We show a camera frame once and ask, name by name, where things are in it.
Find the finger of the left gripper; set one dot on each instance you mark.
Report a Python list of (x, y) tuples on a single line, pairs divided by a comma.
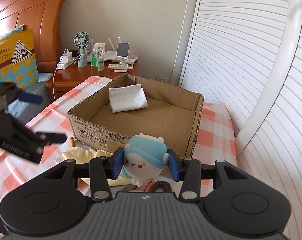
[(29, 98), (51, 138)]

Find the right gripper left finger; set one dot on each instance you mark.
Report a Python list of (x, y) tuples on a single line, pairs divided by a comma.
[(104, 168)]

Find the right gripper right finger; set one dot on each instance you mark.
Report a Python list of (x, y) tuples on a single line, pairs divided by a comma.
[(188, 171)]

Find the brown hair scrunchie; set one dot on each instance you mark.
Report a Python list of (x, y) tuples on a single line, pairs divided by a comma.
[(161, 187)]

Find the blue white plush toy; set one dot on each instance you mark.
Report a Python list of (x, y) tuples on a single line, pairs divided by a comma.
[(145, 157)]

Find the yellow cleaning cloth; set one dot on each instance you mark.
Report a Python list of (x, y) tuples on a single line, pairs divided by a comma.
[(83, 156)]

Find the orange rubber finger cot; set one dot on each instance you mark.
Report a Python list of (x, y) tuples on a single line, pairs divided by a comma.
[(72, 141)]

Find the pink checkered tablecloth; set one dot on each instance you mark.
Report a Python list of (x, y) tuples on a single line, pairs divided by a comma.
[(216, 139)]

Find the yellow blue snack bag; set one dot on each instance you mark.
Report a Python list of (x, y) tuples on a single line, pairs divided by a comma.
[(18, 60)]

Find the wooden nightstand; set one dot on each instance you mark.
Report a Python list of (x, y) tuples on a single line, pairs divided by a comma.
[(67, 79)]

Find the white power strip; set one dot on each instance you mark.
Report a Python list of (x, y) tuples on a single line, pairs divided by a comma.
[(65, 61)]

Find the brown cardboard box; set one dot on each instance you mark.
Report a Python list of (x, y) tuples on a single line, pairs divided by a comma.
[(172, 113)]

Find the folded white towel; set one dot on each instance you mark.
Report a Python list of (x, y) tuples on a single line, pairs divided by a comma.
[(127, 98)]

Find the mint green desk fan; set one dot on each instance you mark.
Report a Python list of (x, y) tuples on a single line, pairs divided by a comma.
[(81, 41)]

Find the green bottle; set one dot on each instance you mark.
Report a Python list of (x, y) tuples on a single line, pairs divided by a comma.
[(100, 61)]

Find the wooden headboard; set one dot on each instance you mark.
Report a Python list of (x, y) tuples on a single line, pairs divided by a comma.
[(43, 18)]

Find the white cream tube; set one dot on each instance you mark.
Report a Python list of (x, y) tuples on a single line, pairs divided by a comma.
[(100, 48)]

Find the white remote control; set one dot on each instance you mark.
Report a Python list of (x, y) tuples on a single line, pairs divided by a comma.
[(120, 66)]

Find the phone on white stand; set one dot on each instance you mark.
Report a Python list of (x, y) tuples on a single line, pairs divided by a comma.
[(122, 51)]

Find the white louvered closet door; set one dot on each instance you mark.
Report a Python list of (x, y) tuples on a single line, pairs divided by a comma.
[(247, 55)]

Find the white wall socket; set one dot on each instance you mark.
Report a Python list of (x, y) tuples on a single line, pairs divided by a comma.
[(162, 79)]

